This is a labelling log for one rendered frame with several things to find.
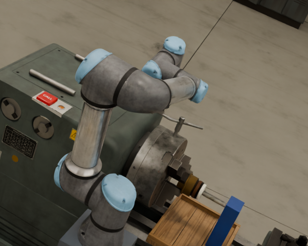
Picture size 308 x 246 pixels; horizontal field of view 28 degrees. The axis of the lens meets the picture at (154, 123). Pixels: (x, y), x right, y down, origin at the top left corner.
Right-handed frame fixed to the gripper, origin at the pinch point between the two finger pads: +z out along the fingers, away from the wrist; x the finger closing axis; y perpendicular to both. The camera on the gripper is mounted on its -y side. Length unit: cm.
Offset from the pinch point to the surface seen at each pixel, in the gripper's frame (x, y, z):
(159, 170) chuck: -12.6, 13.2, 14.0
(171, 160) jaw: -6.6, 15.0, 13.0
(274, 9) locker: 546, -48, 288
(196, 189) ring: -4.7, 27.7, 23.4
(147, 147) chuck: -7.9, 4.8, 11.0
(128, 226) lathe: -22.8, 10.3, 42.5
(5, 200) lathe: -37, -40, 50
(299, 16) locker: 551, -13, 286
